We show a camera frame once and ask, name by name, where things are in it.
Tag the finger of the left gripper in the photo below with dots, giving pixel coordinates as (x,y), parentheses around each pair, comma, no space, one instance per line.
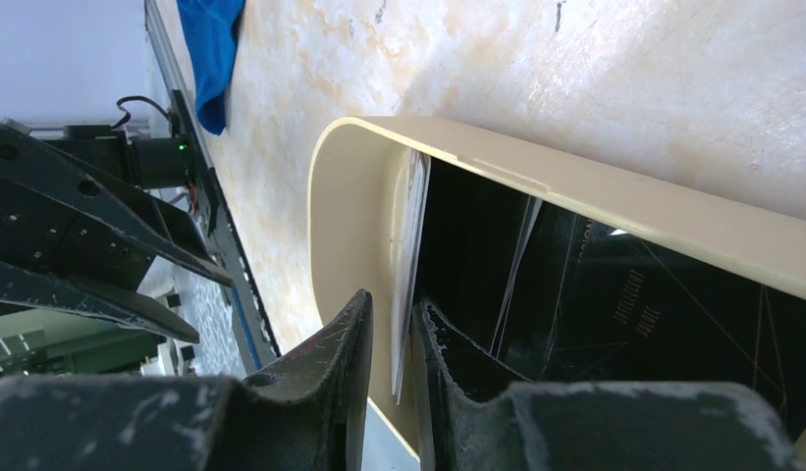
(89,298)
(127,211)

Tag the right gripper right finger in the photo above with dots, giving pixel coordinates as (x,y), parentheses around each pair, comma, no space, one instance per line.
(476,413)

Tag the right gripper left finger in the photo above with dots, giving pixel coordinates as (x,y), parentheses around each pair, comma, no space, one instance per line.
(304,411)

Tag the beige oval tray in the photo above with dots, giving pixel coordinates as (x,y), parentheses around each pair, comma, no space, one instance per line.
(355,189)

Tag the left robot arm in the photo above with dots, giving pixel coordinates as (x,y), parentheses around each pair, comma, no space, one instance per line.
(80,224)

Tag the white card in tray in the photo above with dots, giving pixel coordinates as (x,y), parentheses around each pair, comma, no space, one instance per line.
(406,248)

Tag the blue cloth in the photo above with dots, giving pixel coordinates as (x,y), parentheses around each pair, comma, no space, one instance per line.
(211,32)

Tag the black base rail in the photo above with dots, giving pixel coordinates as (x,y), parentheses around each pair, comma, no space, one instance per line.
(252,339)

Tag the aluminium frame rail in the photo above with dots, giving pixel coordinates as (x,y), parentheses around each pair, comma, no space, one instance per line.
(163,70)

